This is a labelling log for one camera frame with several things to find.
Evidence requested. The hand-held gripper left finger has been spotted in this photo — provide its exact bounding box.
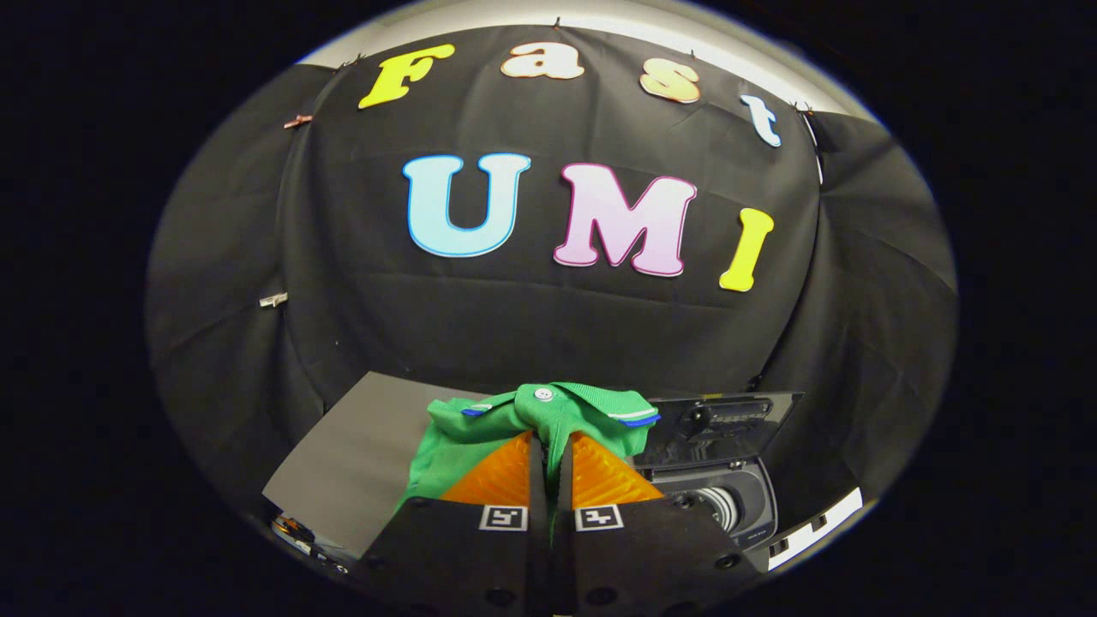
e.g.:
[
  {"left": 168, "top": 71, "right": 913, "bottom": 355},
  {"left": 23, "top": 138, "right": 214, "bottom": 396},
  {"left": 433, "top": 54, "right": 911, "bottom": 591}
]
[{"left": 354, "top": 431, "right": 551, "bottom": 617}]

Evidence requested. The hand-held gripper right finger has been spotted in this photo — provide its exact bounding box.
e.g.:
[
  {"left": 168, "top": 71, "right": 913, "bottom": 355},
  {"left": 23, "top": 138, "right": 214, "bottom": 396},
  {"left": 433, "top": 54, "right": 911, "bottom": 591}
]
[{"left": 553, "top": 431, "right": 765, "bottom": 617}]

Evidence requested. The green polo shirt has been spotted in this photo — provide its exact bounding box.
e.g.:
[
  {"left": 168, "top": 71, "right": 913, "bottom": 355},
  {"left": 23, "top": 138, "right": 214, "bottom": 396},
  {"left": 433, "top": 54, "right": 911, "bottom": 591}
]
[{"left": 396, "top": 381, "right": 662, "bottom": 515}]

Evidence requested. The white panel with black squares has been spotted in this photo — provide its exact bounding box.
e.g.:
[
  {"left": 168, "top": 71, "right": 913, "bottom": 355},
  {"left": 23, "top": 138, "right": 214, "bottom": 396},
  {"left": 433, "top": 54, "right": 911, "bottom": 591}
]
[{"left": 765, "top": 487, "right": 865, "bottom": 572}]

